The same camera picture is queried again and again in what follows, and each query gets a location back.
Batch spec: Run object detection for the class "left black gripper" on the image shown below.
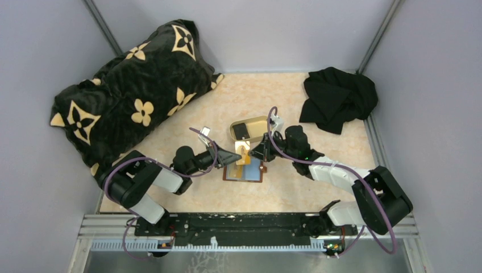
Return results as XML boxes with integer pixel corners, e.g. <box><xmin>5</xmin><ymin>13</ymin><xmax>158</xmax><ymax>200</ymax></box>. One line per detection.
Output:
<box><xmin>186</xmin><ymin>140</ymin><xmax>242</xmax><ymax>176</ymax></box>

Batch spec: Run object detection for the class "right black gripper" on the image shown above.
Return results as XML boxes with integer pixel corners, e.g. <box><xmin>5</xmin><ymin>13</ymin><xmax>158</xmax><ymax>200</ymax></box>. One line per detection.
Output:
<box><xmin>248</xmin><ymin>131</ymin><xmax>297</xmax><ymax>163</ymax></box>

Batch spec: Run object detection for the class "gold credit card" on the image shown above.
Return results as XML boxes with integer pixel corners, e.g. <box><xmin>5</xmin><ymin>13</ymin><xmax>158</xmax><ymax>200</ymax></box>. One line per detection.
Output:
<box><xmin>235</xmin><ymin>141</ymin><xmax>251</xmax><ymax>166</ymax></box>

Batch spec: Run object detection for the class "brown leather card holder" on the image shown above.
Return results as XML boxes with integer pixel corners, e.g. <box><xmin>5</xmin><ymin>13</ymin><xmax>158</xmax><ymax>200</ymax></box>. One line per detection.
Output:
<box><xmin>222</xmin><ymin>157</ymin><xmax>268</xmax><ymax>183</ymax></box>

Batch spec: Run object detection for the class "beige oval tray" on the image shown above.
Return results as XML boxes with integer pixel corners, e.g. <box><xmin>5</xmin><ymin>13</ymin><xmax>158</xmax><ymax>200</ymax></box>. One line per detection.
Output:
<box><xmin>229</xmin><ymin>115</ymin><xmax>268</xmax><ymax>142</ymax></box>

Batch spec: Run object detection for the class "black card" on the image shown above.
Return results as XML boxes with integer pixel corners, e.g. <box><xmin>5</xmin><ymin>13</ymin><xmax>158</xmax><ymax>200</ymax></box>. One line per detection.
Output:
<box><xmin>232</xmin><ymin>123</ymin><xmax>250</xmax><ymax>140</ymax></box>

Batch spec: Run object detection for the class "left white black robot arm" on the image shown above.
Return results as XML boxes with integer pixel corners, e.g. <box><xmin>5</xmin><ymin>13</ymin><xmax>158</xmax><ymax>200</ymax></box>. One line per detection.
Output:
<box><xmin>94</xmin><ymin>144</ymin><xmax>242</xmax><ymax>235</ymax></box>

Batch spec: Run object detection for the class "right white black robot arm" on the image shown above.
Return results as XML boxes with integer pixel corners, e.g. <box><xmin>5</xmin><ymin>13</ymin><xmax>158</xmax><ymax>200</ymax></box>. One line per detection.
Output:
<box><xmin>249</xmin><ymin>126</ymin><xmax>413</xmax><ymax>235</ymax></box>

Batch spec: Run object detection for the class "crumpled black cloth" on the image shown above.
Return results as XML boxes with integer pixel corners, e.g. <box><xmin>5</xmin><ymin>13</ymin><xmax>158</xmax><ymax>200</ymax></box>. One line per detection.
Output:
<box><xmin>299</xmin><ymin>67</ymin><xmax>379</xmax><ymax>135</ymax></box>

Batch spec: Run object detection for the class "black floral plush pillow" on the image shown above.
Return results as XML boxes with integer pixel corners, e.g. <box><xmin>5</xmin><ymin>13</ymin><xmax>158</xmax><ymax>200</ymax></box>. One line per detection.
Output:
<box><xmin>50</xmin><ymin>19</ymin><xmax>223</xmax><ymax>186</ymax></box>

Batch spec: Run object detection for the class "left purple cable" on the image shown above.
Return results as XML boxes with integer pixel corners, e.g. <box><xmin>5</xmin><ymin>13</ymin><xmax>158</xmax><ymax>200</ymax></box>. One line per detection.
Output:
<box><xmin>103</xmin><ymin>127</ymin><xmax>220</xmax><ymax>260</ymax></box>

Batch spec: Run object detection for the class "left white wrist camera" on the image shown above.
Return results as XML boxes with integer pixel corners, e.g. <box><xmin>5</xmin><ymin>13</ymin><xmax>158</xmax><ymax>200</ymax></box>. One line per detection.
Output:
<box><xmin>200</xmin><ymin>126</ymin><xmax>211</xmax><ymax>137</ymax></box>

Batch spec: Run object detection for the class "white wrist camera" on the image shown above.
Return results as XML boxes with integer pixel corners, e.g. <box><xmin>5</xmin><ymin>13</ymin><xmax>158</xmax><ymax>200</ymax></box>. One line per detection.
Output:
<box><xmin>200</xmin><ymin>126</ymin><xmax>211</xmax><ymax>137</ymax></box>
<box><xmin>268</xmin><ymin>115</ymin><xmax>284</xmax><ymax>133</ymax></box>

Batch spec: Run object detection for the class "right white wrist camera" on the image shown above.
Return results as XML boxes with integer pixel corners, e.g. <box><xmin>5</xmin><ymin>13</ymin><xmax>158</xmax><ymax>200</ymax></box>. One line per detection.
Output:
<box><xmin>268</xmin><ymin>115</ymin><xmax>284</xmax><ymax>133</ymax></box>

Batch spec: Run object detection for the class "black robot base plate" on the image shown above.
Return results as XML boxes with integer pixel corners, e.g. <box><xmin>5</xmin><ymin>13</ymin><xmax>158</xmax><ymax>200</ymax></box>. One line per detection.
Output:
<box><xmin>135</xmin><ymin>212</ymin><xmax>358</xmax><ymax>247</ymax></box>

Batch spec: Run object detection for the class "white toothed cable rail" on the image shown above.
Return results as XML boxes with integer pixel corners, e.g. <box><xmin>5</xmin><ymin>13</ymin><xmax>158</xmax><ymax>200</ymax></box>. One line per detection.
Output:
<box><xmin>90</xmin><ymin>237</ymin><xmax>327</xmax><ymax>252</ymax></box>

